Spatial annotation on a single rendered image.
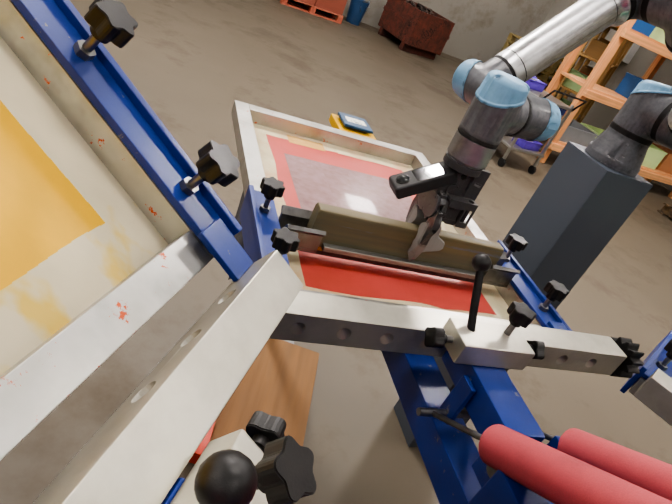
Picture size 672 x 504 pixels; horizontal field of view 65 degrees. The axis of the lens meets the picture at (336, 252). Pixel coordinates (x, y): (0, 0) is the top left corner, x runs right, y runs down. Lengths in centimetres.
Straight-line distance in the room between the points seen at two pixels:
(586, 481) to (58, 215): 53
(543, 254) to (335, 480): 98
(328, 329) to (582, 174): 103
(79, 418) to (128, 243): 131
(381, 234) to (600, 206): 79
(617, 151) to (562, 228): 24
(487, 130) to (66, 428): 144
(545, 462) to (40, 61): 63
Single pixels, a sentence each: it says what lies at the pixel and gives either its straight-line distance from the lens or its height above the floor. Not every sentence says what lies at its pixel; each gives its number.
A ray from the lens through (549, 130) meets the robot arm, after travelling 102.
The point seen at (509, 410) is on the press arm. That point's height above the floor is 104.
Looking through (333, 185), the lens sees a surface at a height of 96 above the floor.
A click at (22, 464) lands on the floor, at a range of 174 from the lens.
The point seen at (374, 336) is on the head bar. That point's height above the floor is 102.
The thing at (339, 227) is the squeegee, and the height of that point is 103.
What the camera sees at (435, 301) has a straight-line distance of 102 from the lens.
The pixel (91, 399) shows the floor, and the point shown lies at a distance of 187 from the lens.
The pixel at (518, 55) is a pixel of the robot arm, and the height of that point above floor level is 138.
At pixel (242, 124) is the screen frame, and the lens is 132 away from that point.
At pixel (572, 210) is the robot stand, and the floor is 106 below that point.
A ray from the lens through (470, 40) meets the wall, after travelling 1198.
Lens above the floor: 147
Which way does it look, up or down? 31 degrees down
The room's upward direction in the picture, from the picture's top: 25 degrees clockwise
